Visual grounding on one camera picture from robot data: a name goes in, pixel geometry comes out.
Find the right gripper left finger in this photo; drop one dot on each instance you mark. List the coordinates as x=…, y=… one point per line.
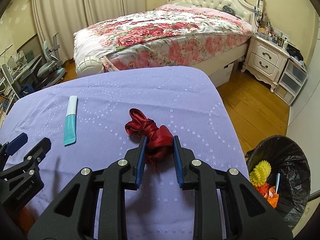
x=124, y=174

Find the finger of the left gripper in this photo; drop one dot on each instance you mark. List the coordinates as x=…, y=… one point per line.
x=30, y=161
x=10, y=148

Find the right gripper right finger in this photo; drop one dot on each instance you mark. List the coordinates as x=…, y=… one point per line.
x=194, y=174

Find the dark red satin ribbon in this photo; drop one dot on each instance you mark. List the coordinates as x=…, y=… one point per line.
x=159, y=139

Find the yellow foam fruit net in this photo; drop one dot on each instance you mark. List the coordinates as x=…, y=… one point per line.
x=260, y=173

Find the orange plastic bag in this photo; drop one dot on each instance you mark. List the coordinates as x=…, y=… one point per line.
x=269, y=193

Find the light blue paper packet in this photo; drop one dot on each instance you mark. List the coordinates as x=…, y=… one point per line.
x=277, y=183

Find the black lined trash bin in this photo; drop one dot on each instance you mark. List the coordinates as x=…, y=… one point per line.
x=287, y=159

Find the teal white tube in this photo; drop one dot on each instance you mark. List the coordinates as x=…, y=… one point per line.
x=70, y=121

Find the purple table cloth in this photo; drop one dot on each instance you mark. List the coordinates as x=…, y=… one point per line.
x=181, y=98

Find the desk with clutter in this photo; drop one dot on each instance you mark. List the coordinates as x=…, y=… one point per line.
x=17, y=69

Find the grey desk chair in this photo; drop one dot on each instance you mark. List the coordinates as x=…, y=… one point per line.
x=52, y=72

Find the white storage box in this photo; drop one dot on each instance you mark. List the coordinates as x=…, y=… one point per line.
x=221, y=76

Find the white nightstand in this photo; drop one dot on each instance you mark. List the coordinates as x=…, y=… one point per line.
x=265, y=61

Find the pink floral quilt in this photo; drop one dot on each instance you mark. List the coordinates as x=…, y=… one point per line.
x=143, y=39

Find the plastic drawer unit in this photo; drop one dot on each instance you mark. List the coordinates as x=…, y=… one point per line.
x=291, y=81

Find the beige curtain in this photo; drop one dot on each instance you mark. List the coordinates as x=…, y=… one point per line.
x=65, y=17

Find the white bed with headboard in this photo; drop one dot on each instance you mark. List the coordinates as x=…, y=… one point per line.
x=220, y=30

